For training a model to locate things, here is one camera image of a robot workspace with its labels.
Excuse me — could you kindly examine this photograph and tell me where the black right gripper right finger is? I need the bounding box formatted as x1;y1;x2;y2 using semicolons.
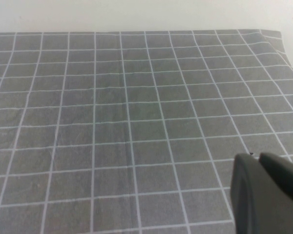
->
258;152;293;234

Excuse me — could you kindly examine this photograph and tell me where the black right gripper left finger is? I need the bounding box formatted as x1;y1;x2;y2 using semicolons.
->
230;153;279;234

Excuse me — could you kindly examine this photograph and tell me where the grey white-grid tablecloth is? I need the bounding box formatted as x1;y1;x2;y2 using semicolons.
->
0;29;293;234

